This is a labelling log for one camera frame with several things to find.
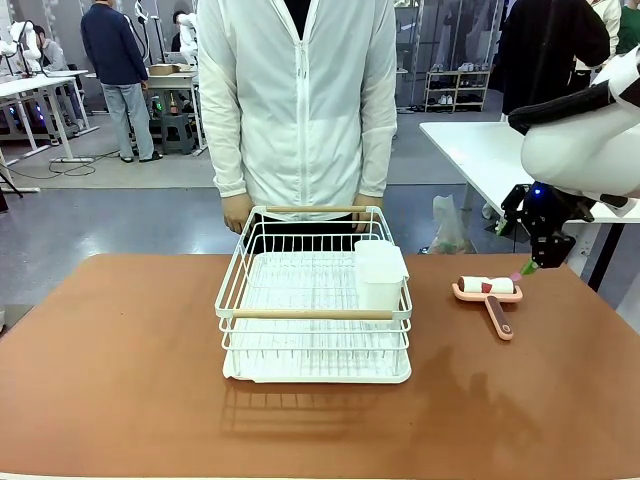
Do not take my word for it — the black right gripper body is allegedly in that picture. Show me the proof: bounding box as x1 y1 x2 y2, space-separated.
521 182 572 234

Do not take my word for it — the pink lint roller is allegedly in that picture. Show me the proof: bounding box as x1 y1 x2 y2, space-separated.
451 273 525 342

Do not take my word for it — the person's right forearm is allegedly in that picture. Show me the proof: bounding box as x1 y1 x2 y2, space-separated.
198 98 250 199

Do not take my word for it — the person's left forearm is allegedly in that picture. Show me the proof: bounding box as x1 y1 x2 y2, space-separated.
357 113 399 199

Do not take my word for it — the person's left hand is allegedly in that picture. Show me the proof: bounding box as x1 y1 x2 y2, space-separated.
351 194 385 234

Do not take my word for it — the person's right hand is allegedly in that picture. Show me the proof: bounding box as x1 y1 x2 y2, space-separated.
221 193 255 236

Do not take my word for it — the clear plastic bag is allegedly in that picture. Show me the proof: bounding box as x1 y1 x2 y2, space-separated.
428 193 476 256

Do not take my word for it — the wooden shoe rack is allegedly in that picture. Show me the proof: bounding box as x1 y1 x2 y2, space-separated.
423 69 493 114

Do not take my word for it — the white plastic cutlery holder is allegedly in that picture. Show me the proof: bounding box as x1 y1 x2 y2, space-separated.
353 239 411 313

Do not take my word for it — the person in black clothes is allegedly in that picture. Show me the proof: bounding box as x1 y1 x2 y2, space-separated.
498 0 612 122

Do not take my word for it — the person in green top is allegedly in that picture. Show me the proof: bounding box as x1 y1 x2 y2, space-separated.
615 0 640 56

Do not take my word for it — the person in white jacket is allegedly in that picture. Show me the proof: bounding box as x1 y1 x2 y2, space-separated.
196 0 399 254

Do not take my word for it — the white drip tray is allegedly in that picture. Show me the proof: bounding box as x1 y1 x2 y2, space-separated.
222 249 413 385

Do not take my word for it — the grey step stool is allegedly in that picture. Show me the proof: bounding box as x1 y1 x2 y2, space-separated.
159 113 196 156

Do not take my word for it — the white desk with box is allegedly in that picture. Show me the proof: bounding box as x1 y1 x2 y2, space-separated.
84 68 209 152

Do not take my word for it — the man in navy jacket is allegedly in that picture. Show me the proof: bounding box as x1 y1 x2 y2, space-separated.
79 0 165 164

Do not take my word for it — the seated person in grey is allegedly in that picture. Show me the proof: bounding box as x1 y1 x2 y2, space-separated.
32 24 72 74

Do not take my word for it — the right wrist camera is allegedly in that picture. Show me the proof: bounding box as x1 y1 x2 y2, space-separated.
568 198 597 224

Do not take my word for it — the black arm cable sleeve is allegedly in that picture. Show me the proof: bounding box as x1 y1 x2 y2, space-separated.
507 79 619 137

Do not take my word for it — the white wire dish rack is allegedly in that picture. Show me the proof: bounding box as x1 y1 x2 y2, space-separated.
214 204 414 352

